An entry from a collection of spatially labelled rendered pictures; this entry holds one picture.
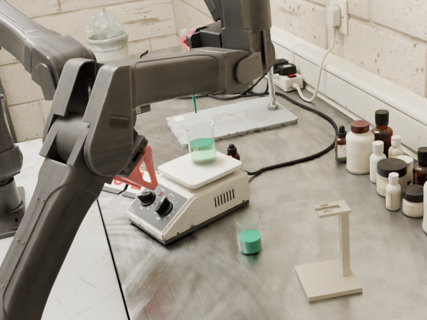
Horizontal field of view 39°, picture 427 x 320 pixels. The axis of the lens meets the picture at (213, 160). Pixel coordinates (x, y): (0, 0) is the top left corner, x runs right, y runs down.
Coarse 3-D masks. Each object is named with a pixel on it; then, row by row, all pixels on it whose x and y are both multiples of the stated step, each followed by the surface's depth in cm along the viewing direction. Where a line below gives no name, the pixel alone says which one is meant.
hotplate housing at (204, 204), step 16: (160, 176) 115; (224, 176) 112; (240, 176) 112; (192, 192) 107; (208, 192) 108; (224, 192) 110; (240, 192) 113; (192, 208) 106; (208, 208) 109; (224, 208) 111; (144, 224) 108; (176, 224) 105; (192, 224) 107; (160, 240) 106
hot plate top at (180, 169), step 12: (228, 156) 115; (168, 168) 113; (180, 168) 113; (192, 168) 112; (204, 168) 111; (216, 168) 111; (228, 168) 110; (180, 180) 108; (192, 180) 108; (204, 180) 107
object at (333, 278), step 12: (324, 204) 87; (336, 204) 87; (324, 216) 85; (348, 216) 87; (348, 228) 87; (348, 240) 88; (348, 252) 89; (312, 264) 94; (324, 264) 94; (336, 264) 94; (348, 264) 90; (300, 276) 92; (312, 276) 92; (324, 276) 91; (336, 276) 91; (348, 276) 91; (312, 288) 89; (324, 288) 89; (336, 288) 88; (348, 288) 88; (360, 288) 88; (312, 300) 88
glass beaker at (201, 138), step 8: (192, 120) 113; (192, 128) 113; (200, 128) 114; (208, 128) 114; (192, 136) 110; (200, 136) 110; (208, 136) 110; (192, 144) 111; (200, 144) 110; (208, 144) 111; (192, 152) 112; (200, 152) 111; (208, 152) 111; (216, 152) 113; (192, 160) 113; (200, 160) 112; (208, 160) 112; (216, 160) 113
